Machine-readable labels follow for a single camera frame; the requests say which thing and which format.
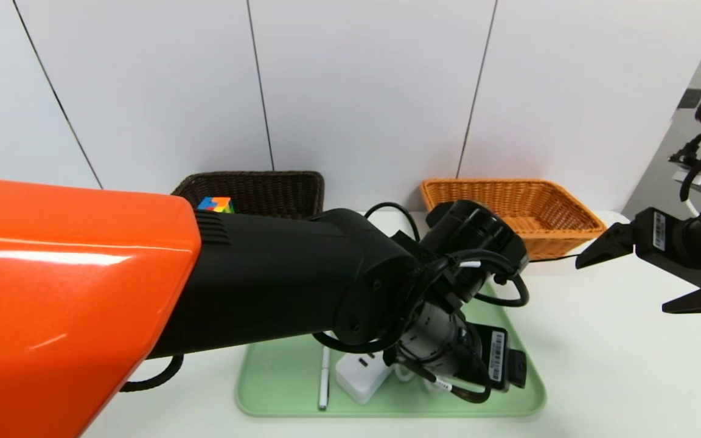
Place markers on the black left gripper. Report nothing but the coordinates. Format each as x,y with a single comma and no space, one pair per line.
499,358

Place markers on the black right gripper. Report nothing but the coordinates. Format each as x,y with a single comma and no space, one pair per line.
657,232

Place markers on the white power strip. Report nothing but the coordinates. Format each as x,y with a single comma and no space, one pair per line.
359,380

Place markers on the colourful puzzle cube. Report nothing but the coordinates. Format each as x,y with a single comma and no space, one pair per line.
215,205

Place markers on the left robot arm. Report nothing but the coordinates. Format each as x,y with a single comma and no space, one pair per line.
265,286

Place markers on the orange wicker basket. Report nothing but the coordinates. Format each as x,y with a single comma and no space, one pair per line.
539,207

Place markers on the dark brown wicker basket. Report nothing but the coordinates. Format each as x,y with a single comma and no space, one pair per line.
265,188

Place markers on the thin black zip tie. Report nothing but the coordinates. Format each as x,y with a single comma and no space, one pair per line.
554,258

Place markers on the white pen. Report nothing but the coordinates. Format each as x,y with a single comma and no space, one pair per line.
324,380

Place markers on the light green plastic tray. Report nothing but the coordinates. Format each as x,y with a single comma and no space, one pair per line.
277,377

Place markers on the black wall plate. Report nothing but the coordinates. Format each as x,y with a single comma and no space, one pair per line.
691,98

